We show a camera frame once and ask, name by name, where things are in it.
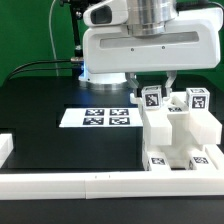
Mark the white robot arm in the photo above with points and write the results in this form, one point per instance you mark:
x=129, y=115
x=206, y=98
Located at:
x=141, y=17

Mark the white left fence piece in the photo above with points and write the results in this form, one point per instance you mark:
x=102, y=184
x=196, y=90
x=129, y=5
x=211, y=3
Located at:
x=6, y=147

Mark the white L-shaped fence rail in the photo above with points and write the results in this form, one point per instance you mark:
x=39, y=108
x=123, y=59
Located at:
x=116, y=184

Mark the white tagged cube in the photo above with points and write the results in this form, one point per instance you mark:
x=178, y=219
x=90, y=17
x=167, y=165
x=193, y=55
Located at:
x=197, y=98
x=152, y=97

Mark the white chair seat block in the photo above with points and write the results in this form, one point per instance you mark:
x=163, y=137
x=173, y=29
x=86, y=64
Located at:
x=177, y=152

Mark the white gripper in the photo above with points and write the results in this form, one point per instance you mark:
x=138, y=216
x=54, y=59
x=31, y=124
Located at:
x=190, y=41

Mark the white flat base plate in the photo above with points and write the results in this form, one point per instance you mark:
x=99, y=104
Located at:
x=100, y=117

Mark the white chair back frame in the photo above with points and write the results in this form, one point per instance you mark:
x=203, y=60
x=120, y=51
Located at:
x=173, y=125

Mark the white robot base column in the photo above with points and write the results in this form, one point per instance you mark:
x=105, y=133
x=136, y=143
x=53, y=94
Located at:
x=103, y=82

